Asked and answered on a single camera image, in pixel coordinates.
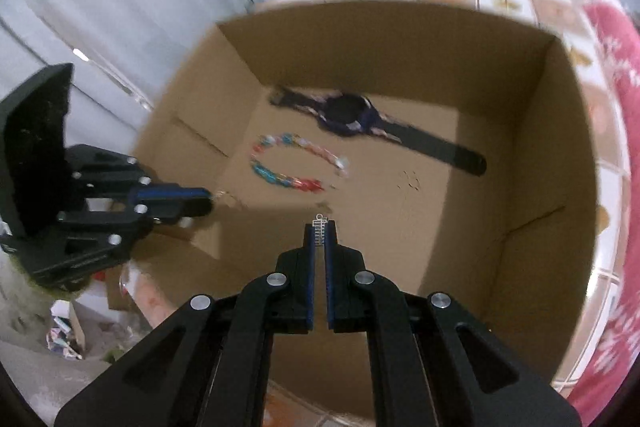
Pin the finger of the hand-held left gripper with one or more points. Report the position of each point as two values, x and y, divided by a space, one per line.
170 193
185 208

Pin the white curtain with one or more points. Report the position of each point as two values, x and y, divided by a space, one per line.
100 7

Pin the silver ladder earring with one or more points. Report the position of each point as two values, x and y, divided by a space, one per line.
320 222

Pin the dark blue smartwatch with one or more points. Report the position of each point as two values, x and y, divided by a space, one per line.
350 109

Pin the brown cardboard box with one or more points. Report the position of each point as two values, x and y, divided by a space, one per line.
450 257

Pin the crumpled colourful paper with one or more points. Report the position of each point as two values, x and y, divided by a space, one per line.
65 337

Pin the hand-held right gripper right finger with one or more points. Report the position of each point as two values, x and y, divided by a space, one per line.
330 267

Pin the pink floral blanket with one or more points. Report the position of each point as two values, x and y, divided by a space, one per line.
615 107

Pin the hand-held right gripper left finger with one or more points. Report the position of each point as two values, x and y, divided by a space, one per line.
311 267

